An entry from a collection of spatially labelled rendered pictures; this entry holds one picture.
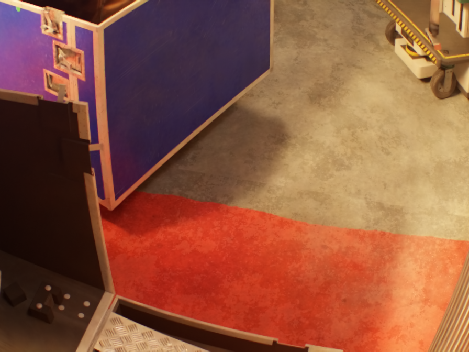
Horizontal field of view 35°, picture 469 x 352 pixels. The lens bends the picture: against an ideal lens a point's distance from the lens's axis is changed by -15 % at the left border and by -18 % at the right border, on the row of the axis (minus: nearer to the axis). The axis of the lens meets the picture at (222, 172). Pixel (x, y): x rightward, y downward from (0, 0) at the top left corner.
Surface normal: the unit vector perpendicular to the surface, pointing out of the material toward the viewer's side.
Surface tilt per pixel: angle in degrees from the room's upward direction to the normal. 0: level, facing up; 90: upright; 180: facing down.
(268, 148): 0
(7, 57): 90
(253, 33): 90
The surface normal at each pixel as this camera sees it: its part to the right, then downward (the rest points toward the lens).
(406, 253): 0.00, -0.74
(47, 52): -0.58, 0.55
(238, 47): 0.81, 0.40
